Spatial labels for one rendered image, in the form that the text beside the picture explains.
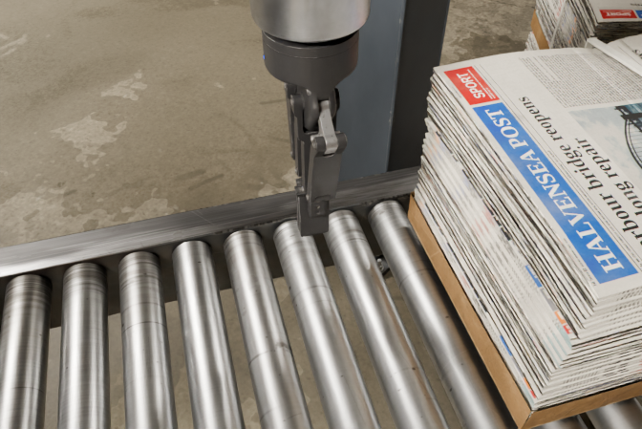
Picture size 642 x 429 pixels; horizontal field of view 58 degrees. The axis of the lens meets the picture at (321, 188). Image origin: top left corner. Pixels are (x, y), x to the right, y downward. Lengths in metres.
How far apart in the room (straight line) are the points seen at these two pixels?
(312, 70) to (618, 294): 0.27
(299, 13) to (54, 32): 2.62
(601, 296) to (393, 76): 0.92
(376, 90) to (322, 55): 0.91
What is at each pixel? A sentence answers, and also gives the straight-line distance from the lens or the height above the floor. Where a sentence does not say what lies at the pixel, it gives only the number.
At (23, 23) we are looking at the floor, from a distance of 3.13.
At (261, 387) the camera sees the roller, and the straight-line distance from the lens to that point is 0.63.
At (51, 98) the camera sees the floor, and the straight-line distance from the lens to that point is 2.54.
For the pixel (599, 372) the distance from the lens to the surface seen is 0.59.
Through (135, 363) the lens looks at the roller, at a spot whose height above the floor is 0.80.
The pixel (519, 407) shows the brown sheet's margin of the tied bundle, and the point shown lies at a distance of 0.61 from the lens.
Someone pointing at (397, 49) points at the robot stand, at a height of 0.71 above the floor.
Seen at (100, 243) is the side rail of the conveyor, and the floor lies 0.80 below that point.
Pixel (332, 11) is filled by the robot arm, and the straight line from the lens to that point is 0.41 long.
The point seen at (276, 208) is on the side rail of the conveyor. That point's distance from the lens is 0.77.
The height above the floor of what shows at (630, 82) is 1.03.
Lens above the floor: 1.36
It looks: 45 degrees down
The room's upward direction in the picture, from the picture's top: straight up
